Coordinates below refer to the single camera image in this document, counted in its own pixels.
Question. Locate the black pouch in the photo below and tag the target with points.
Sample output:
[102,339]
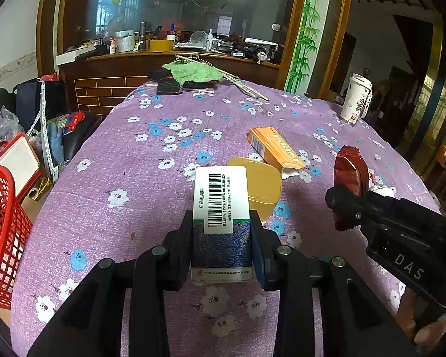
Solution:
[169,86]

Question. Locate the red snack wrapper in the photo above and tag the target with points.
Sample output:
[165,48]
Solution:
[351,173]

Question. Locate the blue cloth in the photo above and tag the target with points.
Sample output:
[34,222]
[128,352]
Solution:
[55,143]

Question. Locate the bundle of metal rods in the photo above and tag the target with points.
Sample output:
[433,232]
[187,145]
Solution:
[241,83]

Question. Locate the clear plastic bag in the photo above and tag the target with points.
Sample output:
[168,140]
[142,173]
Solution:
[7,126]

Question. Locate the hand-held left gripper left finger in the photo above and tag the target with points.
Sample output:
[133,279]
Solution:
[184,241]

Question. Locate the orange medicine box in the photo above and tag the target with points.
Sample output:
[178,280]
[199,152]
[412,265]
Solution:
[273,145]

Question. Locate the blue and white medicine box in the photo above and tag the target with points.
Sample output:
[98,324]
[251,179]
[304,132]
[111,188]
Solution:
[221,200]

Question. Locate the red plastic basket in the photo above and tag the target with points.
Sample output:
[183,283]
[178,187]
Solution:
[3,238]

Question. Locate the white measuring tape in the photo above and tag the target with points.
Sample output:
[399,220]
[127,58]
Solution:
[46,141]

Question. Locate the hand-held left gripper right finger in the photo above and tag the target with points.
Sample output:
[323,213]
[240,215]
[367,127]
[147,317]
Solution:
[258,245]

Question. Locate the purple floral tablecloth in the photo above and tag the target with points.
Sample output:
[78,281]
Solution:
[133,193]

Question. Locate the small white bottle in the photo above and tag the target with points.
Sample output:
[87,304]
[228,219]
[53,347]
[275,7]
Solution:
[209,41]

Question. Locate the person's right hand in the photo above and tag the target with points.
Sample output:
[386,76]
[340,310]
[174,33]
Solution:
[431,331]

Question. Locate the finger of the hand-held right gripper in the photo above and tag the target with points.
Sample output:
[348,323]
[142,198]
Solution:
[356,204]

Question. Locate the green cloth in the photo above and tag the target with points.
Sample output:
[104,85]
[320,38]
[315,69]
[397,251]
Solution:
[193,71]

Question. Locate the white board with red frame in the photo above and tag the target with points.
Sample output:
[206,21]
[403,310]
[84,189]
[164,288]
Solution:
[20,161]

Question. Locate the tan plastic lid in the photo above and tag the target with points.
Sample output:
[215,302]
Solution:
[264,189]

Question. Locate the black bag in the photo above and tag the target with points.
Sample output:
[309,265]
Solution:
[29,100]

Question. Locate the bamboo painted pillar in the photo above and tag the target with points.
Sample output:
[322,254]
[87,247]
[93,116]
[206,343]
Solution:
[308,33]

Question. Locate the printed paper cup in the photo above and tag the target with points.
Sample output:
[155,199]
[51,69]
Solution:
[355,98]

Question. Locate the red and green packet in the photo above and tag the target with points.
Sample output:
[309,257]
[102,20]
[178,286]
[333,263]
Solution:
[68,121]

